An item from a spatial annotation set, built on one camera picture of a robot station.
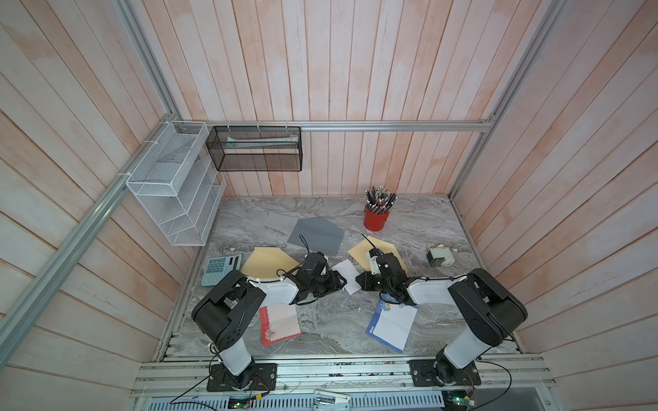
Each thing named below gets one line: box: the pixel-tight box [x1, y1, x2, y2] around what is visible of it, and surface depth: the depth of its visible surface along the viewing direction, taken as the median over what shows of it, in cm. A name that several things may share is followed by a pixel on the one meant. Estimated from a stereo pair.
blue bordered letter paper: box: [364, 292, 419, 354], surface depth 85 cm
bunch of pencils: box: [364, 184, 399, 215], surface depth 98 cm
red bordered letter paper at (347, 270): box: [331, 258, 362, 296], surface depth 96 cm
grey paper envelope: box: [287, 216, 345, 257], surface depth 110 cm
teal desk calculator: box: [201, 253, 242, 287], surface depth 97 cm
